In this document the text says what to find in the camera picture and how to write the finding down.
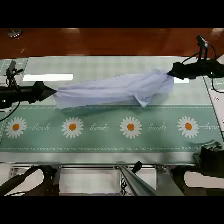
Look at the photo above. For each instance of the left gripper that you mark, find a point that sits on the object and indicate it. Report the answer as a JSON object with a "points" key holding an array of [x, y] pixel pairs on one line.
{"points": [[39, 91]]}

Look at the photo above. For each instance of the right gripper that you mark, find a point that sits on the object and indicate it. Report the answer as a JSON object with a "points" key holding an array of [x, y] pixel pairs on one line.
{"points": [[186, 70]]}

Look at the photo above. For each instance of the light blue shirt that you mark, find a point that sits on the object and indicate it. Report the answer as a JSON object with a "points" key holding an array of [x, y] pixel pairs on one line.
{"points": [[110, 89]]}

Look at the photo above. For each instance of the grey green garment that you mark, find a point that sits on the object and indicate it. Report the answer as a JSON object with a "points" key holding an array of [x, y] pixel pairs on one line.
{"points": [[212, 144]]}

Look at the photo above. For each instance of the black garment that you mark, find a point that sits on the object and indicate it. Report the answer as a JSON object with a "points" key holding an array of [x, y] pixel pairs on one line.
{"points": [[210, 161]]}

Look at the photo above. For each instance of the silver frame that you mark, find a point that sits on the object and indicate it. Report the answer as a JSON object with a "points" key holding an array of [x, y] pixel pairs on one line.
{"points": [[141, 187]]}

